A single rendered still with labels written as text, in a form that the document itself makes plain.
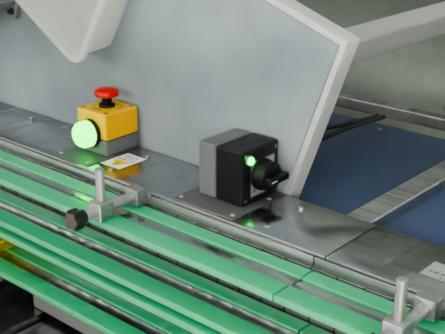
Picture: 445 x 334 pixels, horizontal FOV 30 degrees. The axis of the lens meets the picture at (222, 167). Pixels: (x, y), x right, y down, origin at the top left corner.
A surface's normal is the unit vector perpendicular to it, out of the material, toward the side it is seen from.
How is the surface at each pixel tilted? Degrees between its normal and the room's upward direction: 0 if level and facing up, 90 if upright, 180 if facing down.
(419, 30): 90
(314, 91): 0
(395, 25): 90
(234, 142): 90
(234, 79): 0
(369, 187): 90
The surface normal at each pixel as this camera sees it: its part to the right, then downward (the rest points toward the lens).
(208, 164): -0.66, 0.27
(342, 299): 0.00, -0.93
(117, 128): 0.75, 0.24
